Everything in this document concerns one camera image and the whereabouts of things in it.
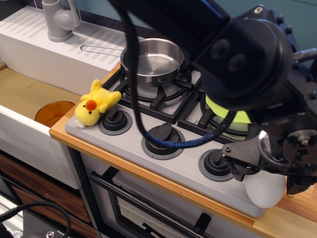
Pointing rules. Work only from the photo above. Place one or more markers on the grey toy faucet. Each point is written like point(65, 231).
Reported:
point(60, 22)

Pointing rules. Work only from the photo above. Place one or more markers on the wooden drawer cabinet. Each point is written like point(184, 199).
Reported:
point(29, 184)

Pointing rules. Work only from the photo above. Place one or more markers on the yellow stuffed duck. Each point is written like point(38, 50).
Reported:
point(95, 103)

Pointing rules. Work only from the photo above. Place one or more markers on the black right stove knob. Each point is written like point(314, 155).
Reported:
point(214, 167)

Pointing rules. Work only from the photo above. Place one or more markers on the stainless steel pot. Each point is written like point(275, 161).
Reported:
point(159, 62)

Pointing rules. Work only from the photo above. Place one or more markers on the black middle stove knob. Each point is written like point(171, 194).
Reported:
point(165, 132)

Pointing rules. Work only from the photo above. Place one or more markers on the black left stove knob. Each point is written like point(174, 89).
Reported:
point(115, 122)

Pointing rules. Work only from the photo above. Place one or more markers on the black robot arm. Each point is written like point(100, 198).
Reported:
point(252, 64)

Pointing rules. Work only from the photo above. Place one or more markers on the white toy sink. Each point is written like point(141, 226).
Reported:
point(34, 72)

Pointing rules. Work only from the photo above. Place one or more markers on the black left burner grate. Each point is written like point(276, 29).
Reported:
point(165, 103)

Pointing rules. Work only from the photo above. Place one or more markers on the toy oven door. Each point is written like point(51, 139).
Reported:
point(140, 210)

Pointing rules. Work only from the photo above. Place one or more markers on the black burner grate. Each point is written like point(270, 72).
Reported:
point(165, 103)
point(200, 119)

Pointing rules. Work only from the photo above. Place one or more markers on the orange plastic cup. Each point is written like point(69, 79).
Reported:
point(51, 113)

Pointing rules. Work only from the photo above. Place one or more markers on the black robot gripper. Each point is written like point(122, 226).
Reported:
point(289, 146)

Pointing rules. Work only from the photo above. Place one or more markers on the white egg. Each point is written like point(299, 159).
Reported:
point(265, 189)

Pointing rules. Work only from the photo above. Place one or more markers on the black stove knob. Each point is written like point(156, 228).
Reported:
point(165, 132)
point(115, 122)
point(214, 167)

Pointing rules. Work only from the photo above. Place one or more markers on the black right burner grate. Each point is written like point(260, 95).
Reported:
point(200, 119)

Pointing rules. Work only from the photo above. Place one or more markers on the black oven door handle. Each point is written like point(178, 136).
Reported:
point(196, 232)

